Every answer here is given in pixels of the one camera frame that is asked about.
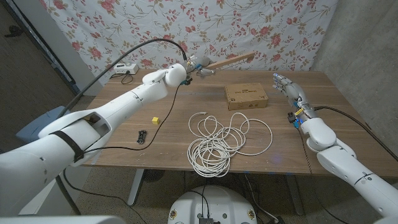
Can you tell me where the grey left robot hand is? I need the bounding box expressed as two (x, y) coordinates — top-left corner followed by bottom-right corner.
(193, 56), (218, 78)

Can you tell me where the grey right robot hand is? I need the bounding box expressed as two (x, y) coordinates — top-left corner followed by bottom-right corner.
(272, 73), (312, 113)

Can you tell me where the long wooden stick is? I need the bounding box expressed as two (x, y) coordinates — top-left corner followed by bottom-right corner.
(206, 51), (256, 70)

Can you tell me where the white Ethernet cable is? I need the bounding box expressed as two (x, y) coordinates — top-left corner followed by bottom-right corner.
(187, 111), (274, 179)

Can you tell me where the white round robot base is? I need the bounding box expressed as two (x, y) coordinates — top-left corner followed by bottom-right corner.
(167, 185), (258, 224)

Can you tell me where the brown cardboard package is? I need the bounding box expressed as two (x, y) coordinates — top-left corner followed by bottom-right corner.
(224, 82), (269, 111)

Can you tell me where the floral backdrop cloth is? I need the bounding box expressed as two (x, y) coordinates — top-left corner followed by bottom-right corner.
(39, 0), (340, 78)

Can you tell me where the white power strip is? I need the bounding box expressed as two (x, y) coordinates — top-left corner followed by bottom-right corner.
(113, 63), (139, 75)

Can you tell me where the grey table leg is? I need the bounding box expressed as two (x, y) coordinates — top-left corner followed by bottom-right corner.
(285, 174), (305, 216)

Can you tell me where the dark round fan grille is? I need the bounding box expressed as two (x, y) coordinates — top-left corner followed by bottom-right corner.
(142, 169), (166, 184)

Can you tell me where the white table leg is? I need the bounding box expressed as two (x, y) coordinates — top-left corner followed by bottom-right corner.
(127, 169), (146, 207)

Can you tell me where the black floor object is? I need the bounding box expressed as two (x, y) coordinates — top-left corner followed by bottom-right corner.
(4, 25), (24, 39)

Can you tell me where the white robot torso edge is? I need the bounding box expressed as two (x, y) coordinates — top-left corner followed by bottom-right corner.
(0, 215), (127, 224)

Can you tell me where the white floor platform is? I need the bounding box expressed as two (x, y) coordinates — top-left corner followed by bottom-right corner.
(18, 177), (63, 216)

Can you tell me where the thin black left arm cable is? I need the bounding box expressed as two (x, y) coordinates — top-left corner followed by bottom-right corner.
(63, 83), (183, 224)

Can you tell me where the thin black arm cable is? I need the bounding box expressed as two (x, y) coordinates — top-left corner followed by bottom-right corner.
(297, 128), (339, 224)
(63, 83), (183, 224)

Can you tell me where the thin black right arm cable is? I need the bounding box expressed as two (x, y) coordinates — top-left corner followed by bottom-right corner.
(297, 128), (339, 224)

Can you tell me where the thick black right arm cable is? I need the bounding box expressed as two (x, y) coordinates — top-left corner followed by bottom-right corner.
(313, 106), (398, 162)

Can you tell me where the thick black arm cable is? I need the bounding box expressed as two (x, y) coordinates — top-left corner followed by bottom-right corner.
(55, 38), (188, 215)
(313, 106), (398, 162)

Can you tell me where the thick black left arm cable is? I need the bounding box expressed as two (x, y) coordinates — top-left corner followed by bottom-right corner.
(55, 38), (188, 215)

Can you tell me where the black power cord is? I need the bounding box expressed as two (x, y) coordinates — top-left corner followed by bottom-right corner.
(119, 73), (134, 85)

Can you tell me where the white floor cable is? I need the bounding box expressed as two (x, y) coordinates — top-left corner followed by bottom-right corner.
(243, 173), (278, 223)

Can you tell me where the black left arm strap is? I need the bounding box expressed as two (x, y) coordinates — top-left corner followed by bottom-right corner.
(49, 130), (85, 162)

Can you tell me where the dark baseboard rail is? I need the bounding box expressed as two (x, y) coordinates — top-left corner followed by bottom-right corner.
(4, 0), (78, 94)

